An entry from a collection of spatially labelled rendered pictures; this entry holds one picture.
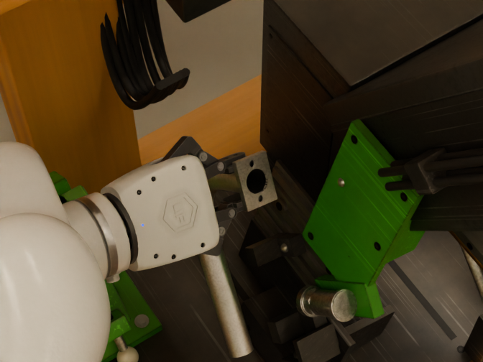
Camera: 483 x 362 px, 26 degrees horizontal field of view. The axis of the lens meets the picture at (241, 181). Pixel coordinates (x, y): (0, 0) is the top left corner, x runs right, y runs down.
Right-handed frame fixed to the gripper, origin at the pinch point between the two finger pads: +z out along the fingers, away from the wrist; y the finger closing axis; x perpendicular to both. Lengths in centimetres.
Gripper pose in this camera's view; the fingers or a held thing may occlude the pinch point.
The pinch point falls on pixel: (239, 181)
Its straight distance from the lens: 111.5
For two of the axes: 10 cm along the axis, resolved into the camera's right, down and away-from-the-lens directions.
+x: -5.5, -0.8, 8.3
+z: 8.1, -3.1, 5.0
